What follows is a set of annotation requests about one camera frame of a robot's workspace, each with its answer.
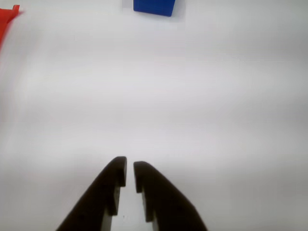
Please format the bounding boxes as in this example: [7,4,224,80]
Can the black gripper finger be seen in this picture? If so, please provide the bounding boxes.
[57,156,128,231]
[133,161,208,231]

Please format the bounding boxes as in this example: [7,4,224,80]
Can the blue lego brick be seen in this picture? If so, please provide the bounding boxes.
[133,0,176,17]

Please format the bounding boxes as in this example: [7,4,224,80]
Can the red base plate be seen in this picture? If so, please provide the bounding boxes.
[0,4,21,55]

